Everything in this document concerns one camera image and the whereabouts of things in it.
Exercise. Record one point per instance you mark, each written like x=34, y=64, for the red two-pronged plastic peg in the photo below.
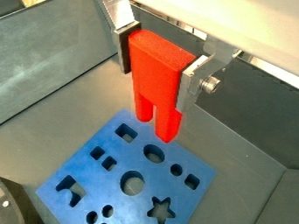
x=158, y=61

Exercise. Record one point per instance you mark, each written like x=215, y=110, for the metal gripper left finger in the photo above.
x=123, y=24

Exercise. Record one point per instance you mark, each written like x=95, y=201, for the blue shape-sorting board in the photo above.
x=127, y=178

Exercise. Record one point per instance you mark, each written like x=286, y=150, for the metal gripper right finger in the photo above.
x=198, y=74

